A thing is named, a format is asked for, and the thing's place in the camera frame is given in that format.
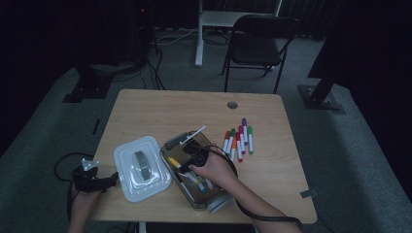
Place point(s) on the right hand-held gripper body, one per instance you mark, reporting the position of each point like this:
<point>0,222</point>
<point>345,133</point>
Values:
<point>197,153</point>

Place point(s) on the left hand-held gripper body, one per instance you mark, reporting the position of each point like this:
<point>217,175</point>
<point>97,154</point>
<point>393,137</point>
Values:
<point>87,181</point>

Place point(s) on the yellow marker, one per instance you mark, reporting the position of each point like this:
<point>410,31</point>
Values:
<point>173,161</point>

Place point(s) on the white box lid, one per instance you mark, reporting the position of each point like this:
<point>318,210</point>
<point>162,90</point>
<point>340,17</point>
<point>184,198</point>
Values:
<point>129,181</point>

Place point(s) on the black marker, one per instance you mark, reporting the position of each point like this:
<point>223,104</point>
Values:
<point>187,191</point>

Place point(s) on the clear storage box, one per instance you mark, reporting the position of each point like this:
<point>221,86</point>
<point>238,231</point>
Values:
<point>177,139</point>

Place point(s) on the light blue marker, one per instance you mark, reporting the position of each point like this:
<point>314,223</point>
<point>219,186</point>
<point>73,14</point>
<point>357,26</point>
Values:
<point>201,188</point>

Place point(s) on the orange marker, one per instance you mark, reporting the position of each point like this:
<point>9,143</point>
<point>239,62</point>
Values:
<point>233,143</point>

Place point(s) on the green marker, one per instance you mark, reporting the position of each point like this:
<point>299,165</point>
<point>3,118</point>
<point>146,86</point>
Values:
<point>232,131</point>
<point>249,129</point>

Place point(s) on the purple marker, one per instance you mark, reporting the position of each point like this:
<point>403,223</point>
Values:
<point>244,122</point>

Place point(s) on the person's left hand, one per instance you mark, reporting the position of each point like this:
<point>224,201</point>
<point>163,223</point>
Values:
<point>84,202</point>

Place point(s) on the person's right hand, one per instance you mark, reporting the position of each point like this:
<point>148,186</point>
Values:
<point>218,173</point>

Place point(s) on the black floor tape strip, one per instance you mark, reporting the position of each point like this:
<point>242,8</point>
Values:
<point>96,126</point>

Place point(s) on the white table leg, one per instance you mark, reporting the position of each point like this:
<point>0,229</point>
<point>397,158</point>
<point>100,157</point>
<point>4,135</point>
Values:
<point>142,228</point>

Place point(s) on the grey table grommet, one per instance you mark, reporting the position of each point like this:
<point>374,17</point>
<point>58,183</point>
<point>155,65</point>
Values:
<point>232,105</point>

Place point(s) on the black stand base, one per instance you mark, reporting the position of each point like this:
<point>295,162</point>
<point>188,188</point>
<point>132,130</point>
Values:
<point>319,97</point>
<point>90,89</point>

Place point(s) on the grey tape piece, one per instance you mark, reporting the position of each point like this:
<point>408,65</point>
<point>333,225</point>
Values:
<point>308,193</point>

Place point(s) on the black folding chair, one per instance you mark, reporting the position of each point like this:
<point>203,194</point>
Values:
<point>256,48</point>

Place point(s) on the black computer tower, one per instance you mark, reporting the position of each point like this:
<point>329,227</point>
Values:
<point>142,19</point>

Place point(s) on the white desk frame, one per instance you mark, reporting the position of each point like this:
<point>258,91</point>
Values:
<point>199,48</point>

